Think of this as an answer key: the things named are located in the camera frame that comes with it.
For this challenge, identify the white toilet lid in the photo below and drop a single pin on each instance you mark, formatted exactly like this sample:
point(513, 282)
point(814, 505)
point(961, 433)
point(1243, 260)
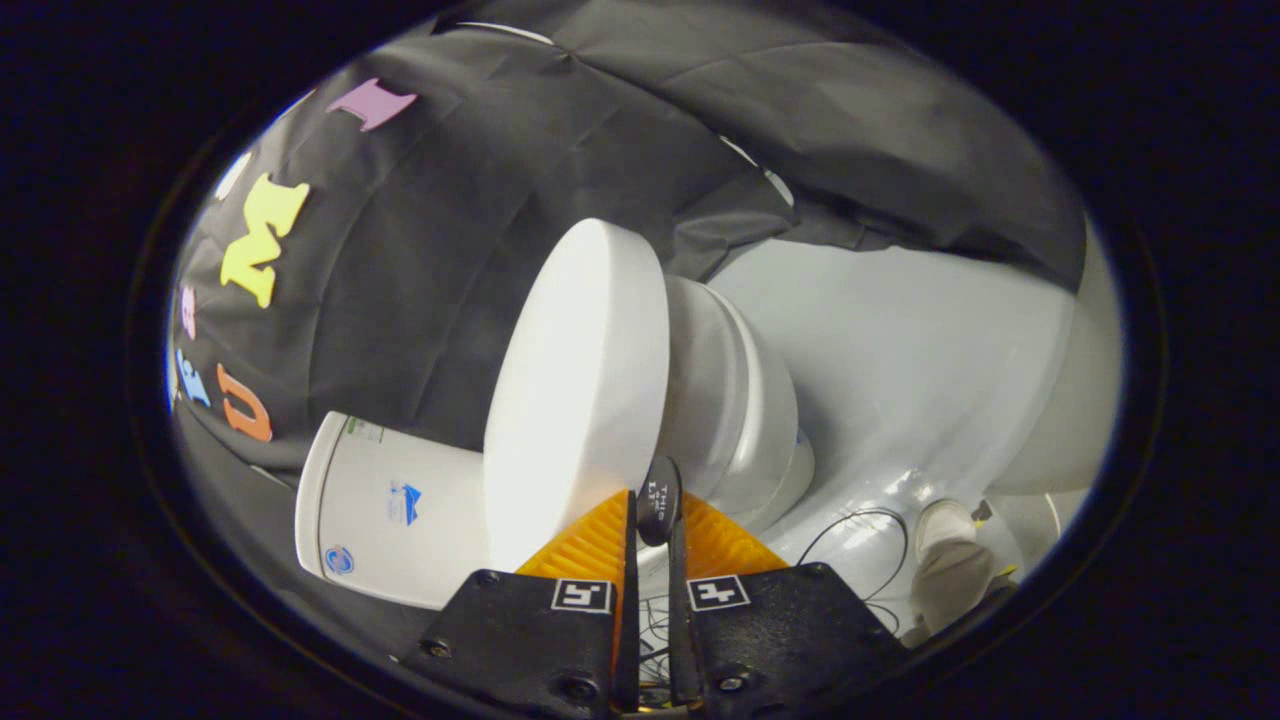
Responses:
point(580, 390)

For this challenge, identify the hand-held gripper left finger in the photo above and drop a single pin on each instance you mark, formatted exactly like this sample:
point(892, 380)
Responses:
point(630, 640)

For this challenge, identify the person's white shoe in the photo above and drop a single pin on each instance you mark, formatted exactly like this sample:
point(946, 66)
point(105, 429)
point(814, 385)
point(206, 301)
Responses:
point(945, 525)

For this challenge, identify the black backdrop cloth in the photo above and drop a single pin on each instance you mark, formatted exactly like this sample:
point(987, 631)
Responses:
point(450, 200)

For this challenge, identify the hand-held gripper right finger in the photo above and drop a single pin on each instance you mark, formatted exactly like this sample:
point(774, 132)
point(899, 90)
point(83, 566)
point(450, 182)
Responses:
point(682, 640)

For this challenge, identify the white ceramic toilet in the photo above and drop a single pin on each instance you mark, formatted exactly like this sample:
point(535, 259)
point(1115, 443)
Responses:
point(740, 400)

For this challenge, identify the person's leg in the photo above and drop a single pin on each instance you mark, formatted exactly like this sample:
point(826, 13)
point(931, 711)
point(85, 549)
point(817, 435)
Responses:
point(950, 590)

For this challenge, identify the white toilet tank cover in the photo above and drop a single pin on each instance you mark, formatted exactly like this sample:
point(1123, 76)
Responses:
point(315, 500)

